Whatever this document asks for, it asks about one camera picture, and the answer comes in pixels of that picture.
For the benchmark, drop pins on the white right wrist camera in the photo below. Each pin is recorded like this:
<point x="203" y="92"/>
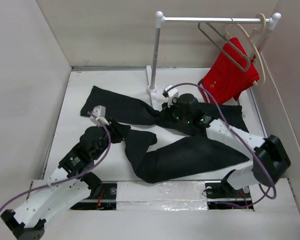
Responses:
<point x="170" y="93"/>

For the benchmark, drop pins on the white metal clothes rack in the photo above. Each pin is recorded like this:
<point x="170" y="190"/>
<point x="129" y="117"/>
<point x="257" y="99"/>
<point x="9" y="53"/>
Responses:
<point x="247" y="23"/>

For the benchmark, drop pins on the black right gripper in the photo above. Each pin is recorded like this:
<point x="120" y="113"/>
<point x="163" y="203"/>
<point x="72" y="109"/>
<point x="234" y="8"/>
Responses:
<point x="168" y="110"/>

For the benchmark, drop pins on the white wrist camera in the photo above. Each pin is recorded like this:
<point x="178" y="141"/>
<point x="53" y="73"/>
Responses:
<point x="170" y="93"/>
<point x="98" y="116"/>

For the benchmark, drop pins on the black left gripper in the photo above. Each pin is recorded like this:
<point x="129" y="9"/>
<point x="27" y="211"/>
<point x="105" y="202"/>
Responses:
<point x="120" y="131"/>

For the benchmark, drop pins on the black trousers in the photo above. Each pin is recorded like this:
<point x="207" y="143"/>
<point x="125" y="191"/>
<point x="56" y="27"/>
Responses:
<point x="191" y="155"/>

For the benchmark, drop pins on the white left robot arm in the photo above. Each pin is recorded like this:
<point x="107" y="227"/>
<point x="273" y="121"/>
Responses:
<point x="71" y="182"/>

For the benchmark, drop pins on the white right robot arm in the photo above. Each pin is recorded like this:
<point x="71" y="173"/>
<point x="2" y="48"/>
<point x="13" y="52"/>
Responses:
<point x="268" y="155"/>

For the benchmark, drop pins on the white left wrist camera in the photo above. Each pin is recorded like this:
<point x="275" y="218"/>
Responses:
<point x="98" y="116"/>

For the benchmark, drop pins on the red shorts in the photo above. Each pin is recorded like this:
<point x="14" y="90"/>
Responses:
<point x="226" y="81"/>

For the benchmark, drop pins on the beige wooden hanger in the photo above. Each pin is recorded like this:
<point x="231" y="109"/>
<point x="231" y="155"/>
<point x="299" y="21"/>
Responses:
<point x="255" y="50"/>

